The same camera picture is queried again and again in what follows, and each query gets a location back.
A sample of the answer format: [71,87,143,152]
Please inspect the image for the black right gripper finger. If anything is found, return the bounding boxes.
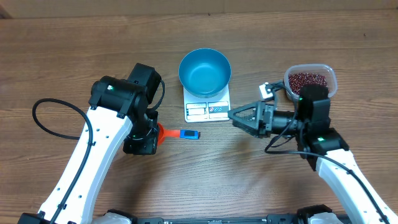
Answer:
[228,101,258,122]
[233,120,259,138]

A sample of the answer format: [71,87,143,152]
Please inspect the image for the red measuring scoop blue handle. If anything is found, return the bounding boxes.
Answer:
[157,123,200,146]

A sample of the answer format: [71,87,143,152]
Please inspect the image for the clear plastic food container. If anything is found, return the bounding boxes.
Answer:
[284,63,338,100]

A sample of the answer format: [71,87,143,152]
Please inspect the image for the white digital kitchen scale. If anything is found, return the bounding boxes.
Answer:
[183,85,231,123]

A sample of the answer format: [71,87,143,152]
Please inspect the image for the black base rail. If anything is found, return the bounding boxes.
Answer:
[93,205,351,224]

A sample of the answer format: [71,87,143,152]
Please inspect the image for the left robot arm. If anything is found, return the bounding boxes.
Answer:
[18,63,164,223]

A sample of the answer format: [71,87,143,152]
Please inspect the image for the red beans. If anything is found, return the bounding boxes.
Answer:
[288,73,328,95]

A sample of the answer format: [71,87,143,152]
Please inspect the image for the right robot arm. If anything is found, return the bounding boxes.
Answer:
[228,83,397,223]

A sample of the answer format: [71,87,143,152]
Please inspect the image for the blue plastic bowl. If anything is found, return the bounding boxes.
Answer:
[178,48,232,98]

